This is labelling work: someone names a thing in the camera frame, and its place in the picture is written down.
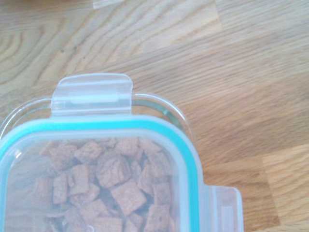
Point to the clear lid with teal seal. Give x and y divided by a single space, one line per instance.
188 154

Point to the square glass food container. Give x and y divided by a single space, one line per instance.
169 108

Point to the brown cereal pieces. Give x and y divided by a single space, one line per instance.
116 183

